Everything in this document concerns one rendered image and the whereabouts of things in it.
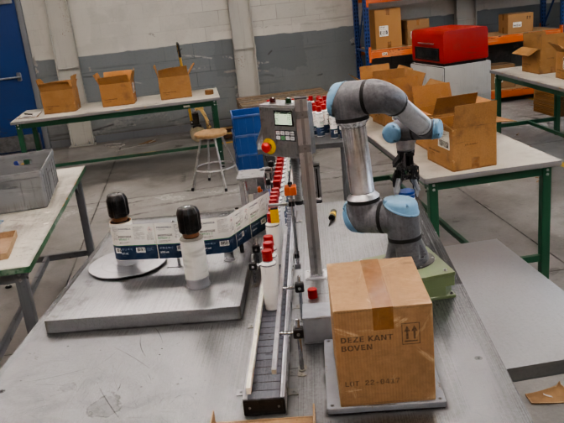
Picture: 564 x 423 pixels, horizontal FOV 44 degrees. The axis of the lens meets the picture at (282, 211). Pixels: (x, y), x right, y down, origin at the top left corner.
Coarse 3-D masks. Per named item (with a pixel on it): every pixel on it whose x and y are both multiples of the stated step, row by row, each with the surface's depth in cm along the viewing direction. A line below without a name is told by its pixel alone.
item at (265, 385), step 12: (288, 216) 314; (288, 228) 298; (288, 240) 284; (288, 252) 272; (288, 264) 261; (264, 312) 224; (276, 312) 223; (264, 324) 216; (264, 336) 209; (264, 348) 202; (264, 360) 195; (264, 372) 190; (264, 384) 184; (276, 384) 183; (252, 396) 179; (264, 396) 178; (276, 396) 178
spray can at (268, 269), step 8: (264, 248) 221; (264, 256) 219; (272, 256) 220; (264, 264) 219; (272, 264) 219; (264, 272) 220; (272, 272) 220; (264, 280) 221; (272, 280) 220; (264, 288) 222; (272, 288) 221; (264, 296) 224; (272, 296) 222; (272, 304) 223
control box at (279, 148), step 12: (264, 108) 247; (276, 108) 244; (288, 108) 241; (264, 120) 249; (312, 120) 247; (264, 132) 250; (312, 132) 248; (276, 144) 249; (288, 144) 246; (312, 144) 249; (276, 156) 252; (288, 156) 247
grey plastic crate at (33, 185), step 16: (0, 160) 439; (16, 160) 441; (32, 160) 443; (48, 160) 419; (0, 176) 385; (16, 176) 387; (32, 176) 388; (48, 176) 411; (0, 192) 388; (16, 192) 390; (32, 192) 391; (48, 192) 403; (0, 208) 390; (16, 208) 392; (32, 208) 394
